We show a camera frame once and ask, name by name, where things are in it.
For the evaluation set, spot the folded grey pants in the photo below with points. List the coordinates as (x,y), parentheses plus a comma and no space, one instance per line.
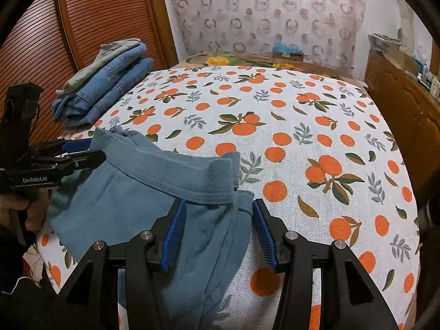
(103,60)

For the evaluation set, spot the box with blue cloth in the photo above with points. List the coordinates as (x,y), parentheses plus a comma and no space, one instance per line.
(287,51)

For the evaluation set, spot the person's dark clothing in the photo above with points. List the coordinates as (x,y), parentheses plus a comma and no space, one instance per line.
(17,302)

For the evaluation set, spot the folded blue jeans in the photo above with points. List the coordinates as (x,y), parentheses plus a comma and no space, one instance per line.
(103,99)
(120,65)

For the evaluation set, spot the open cardboard box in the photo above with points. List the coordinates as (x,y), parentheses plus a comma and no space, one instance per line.
(402,61)

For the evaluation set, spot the circle-patterned curtain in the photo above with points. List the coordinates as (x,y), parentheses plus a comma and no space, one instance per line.
(268,10)

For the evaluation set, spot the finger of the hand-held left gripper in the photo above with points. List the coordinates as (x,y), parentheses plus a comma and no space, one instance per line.
(91,157)
(77,145)

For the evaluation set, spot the person's left hand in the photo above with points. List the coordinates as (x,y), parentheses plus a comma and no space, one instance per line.
(36,216)

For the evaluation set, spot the wooden sideboard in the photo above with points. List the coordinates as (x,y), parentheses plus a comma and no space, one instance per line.
(402,110)

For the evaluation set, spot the patterned storage basket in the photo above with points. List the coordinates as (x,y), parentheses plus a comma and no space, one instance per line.
(383,41)

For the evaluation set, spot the group of small bottles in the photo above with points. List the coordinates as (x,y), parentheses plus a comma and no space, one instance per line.
(429,75)

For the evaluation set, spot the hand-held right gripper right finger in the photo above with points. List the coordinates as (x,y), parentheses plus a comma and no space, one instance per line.
(263,233)

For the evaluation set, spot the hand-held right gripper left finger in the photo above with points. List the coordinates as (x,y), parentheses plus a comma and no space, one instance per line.
(175,233)

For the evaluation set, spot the peach floral blanket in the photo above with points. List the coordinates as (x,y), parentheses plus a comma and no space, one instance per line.
(213,60)

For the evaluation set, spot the blue-grey pants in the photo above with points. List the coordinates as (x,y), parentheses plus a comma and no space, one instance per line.
(137,192)

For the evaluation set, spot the white orange-print bedsheet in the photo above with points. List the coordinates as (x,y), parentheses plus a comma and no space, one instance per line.
(309,127)

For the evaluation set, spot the wooden louvred wardrobe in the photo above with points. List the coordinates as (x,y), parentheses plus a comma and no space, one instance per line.
(103,13)

